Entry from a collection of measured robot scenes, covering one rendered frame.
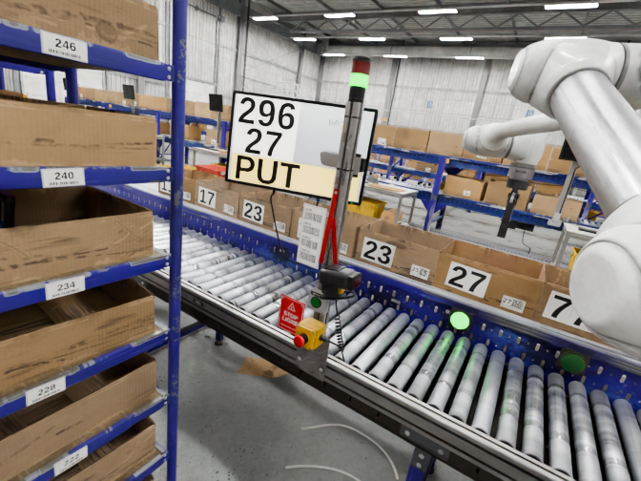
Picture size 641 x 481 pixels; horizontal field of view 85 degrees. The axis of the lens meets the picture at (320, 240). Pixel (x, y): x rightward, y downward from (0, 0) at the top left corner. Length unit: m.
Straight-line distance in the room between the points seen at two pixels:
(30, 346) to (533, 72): 1.14
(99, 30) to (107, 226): 0.35
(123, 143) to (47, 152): 0.13
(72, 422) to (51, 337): 0.23
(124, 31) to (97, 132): 0.18
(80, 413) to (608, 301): 0.97
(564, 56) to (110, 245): 1.01
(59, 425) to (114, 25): 0.79
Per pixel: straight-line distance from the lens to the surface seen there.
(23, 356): 0.86
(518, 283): 1.56
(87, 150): 0.77
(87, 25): 0.77
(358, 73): 1.02
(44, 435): 0.99
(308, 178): 1.17
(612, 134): 0.72
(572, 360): 1.57
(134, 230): 0.85
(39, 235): 0.78
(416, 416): 1.17
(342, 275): 0.99
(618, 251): 0.49
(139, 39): 0.82
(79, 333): 0.88
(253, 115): 1.24
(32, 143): 0.74
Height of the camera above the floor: 1.46
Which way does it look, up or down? 17 degrees down
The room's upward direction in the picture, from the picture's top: 9 degrees clockwise
